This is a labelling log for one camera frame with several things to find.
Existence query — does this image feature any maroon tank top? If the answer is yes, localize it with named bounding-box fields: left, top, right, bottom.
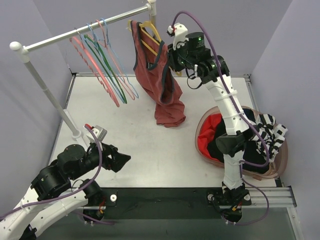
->
left=130, top=20, right=186, bottom=128

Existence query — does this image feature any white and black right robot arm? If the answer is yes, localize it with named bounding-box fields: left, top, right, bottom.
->
left=167, top=30, right=253, bottom=204

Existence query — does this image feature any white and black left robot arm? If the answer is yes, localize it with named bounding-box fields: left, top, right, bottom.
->
left=0, top=143, right=131, bottom=240

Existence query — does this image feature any green velvet hanger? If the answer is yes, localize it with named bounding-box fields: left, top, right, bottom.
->
left=83, top=34, right=128, bottom=104

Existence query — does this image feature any pink scalloped hanger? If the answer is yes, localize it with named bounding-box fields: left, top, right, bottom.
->
left=69, top=37, right=120, bottom=107

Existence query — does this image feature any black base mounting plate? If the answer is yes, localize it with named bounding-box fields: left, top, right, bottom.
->
left=82, top=187, right=241, bottom=221

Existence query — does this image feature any red garment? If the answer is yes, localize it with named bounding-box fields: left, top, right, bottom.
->
left=195, top=113, right=223, bottom=162

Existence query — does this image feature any black white striped garment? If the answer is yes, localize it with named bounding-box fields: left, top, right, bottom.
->
left=251, top=114, right=288, bottom=163

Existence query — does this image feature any white clothes rack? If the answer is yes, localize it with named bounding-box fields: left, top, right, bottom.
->
left=9, top=0, right=161, bottom=148

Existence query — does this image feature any pink laundry basket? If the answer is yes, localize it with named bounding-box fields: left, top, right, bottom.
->
left=194, top=106, right=288, bottom=181

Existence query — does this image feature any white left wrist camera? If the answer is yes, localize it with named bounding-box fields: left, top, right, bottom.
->
left=84, top=123, right=108, bottom=143

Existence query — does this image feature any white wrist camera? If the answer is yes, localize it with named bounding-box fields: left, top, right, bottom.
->
left=167, top=22, right=189, bottom=51
left=84, top=123, right=108, bottom=143

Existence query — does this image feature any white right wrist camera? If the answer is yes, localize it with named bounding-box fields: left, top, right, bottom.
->
left=167, top=22, right=189, bottom=51

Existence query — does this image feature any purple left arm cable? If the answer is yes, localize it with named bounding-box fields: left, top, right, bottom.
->
left=0, top=123, right=104, bottom=221

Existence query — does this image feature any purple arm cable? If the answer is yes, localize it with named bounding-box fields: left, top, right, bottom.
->
left=0, top=123, right=104, bottom=221
left=171, top=10, right=272, bottom=168

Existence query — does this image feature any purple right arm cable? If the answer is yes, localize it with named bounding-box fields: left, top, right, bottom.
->
left=171, top=10, right=272, bottom=168

